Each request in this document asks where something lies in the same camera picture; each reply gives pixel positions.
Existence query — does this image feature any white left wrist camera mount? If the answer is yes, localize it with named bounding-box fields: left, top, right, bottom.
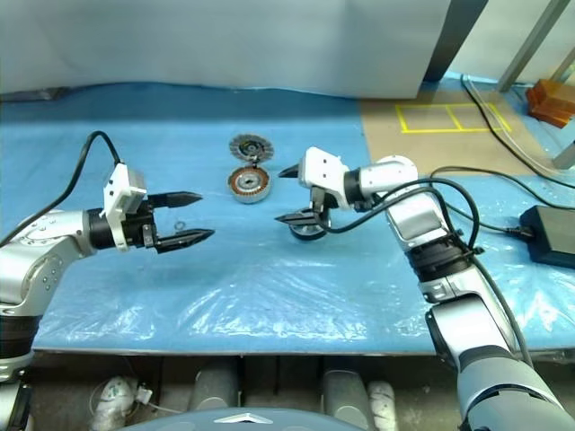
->
left=101, top=163, right=148, bottom=252

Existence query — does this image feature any black power adapter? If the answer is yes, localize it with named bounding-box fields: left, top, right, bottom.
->
left=519, top=205, right=575, bottom=269

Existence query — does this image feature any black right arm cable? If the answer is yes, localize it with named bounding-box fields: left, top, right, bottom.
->
left=321, top=177, right=535, bottom=367

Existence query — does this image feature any yellow tape rectangle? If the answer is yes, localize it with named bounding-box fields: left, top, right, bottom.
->
left=394, top=102, right=512, bottom=135

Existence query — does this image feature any blue plastic table sheet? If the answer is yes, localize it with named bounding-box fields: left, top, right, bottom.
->
left=0, top=71, right=575, bottom=360

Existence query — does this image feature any thin black cable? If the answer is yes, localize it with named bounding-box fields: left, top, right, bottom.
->
left=460, top=71, right=575, bottom=188

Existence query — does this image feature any grey rounded cylinder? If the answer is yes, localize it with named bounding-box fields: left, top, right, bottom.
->
left=323, top=370, right=366, bottom=412
left=193, top=365, right=240, bottom=409

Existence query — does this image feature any orange-brown wooden block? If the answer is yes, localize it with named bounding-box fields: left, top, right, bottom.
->
left=525, top=79, right=575, bottom=129

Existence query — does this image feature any black adapter power cable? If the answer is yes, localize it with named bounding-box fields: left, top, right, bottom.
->
left=429, top=165, right=575, bottom=237

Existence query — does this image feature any grey robot torso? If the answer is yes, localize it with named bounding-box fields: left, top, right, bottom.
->
left=111, top=406, right=405, bottom=431

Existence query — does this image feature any grey metal leg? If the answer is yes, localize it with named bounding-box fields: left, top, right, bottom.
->
left=551, top=128, right=575, bottom=171

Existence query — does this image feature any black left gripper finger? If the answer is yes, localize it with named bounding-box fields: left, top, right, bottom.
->
left=147, top=190, right=205, bottom=211
left=154, top=228, right=217, bottom=255

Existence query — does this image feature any large white panel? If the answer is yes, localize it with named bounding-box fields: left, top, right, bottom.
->
left=0, top=0, right=453, bottom=101

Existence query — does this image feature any dark finned rotor disc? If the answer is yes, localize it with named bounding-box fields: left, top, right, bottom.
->
left=227, top=133, right=276, bottom=163

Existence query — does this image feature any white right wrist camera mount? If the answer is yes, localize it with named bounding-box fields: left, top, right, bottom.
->
left=297, top=146, right=351, bottom=210

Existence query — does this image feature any grey cable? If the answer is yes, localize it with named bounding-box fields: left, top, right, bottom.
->
left=464, top=74, right=575, bottom=179

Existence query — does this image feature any motor stator with copper windings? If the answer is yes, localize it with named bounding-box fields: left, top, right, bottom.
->
left=226, top=163, right=273, bottom=206

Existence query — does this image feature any brown cardboard mat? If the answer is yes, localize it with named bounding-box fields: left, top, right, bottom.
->
left=358, top=78, right=562, bottom=176

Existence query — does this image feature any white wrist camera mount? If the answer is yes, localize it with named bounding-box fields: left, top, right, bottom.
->
left=297, top=146, right=351, bottom=210
left=101, top=163, right=148, bottom=252

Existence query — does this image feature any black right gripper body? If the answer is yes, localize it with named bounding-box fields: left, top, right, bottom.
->
left=309, top=185, right=343, bottom=228

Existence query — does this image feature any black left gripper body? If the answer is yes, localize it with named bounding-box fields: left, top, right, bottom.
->
left=127, top=197, right=159, bottom=251

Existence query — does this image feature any slanted aluminium frame bar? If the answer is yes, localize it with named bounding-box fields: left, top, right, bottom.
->
left=496, top=0, right=575, bottom=93

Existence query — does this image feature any silver motor end cap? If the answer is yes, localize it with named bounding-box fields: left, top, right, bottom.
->
left=287, top=222, right=327, bottom=242

